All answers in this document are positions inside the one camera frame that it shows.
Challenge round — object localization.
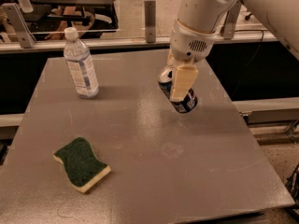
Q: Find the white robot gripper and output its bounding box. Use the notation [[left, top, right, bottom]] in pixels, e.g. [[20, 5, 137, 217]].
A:
[[166, 20, 216, 102]]

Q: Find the blue pepsi can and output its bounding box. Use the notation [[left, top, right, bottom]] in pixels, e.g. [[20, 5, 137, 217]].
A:
[[157, 64, 199, 114]]

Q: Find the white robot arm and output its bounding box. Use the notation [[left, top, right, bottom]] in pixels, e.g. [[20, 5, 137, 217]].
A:
[[168, 0, 299, 102]]

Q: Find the black office chair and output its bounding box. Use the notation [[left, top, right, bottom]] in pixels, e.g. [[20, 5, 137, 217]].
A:
[[245, 13, 253, 21]]

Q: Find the clear plastic water bottle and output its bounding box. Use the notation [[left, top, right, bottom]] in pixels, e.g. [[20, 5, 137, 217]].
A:
[[64, 27, 99, 98]]

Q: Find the green and yellow sponge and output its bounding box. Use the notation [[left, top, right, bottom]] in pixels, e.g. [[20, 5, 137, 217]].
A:
[[53, 137, 111, 193]]

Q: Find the black desk behind glass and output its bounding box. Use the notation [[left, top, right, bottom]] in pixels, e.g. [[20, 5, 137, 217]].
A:
[[25, 0, 119, 40]]

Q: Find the metal barrier rail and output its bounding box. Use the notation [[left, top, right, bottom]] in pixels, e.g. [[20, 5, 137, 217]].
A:
[[0, 30, 277, 54]]

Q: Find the right metal glass bracket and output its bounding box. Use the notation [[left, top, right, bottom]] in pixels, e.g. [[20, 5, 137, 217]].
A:
[[221, 1, 241, 39]]

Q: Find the metal glass bracket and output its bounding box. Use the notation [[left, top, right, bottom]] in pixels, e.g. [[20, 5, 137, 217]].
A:
[[3, 3, 36, 49], [221, 1, 241, 39], [144, 0, 156, 43]]

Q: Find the middle metal glass bracket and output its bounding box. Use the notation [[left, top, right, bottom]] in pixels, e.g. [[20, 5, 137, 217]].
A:
[[144, 0, 156, 43]]

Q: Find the black cable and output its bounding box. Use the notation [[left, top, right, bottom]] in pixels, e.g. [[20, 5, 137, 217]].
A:
[[230, 28, 265, 98]]

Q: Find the left metal glass bracket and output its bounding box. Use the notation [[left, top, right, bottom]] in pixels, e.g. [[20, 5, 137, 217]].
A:
[[3, 3, 36, 49]]

